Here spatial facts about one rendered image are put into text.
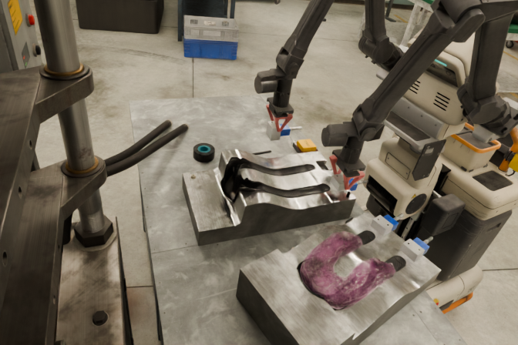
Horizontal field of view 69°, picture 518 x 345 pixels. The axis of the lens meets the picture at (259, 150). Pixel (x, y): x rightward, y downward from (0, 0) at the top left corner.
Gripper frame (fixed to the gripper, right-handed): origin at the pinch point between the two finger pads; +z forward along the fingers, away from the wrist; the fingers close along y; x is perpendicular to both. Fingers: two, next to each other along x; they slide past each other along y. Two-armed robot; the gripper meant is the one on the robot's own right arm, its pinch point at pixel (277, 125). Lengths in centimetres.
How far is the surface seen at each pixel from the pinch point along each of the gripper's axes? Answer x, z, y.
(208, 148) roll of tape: -23.6, 11.1, -6.0
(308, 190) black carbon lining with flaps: 0.6, 6.8, 28.5
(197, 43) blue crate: 35, 79, -296
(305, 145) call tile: 14.7, 11.4, -1.4
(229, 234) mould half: -27.5, 11.8, 35.9
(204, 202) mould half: -32.2, 8.4, 24.7
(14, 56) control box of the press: -73, -35, 16
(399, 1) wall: 502, 88, -542
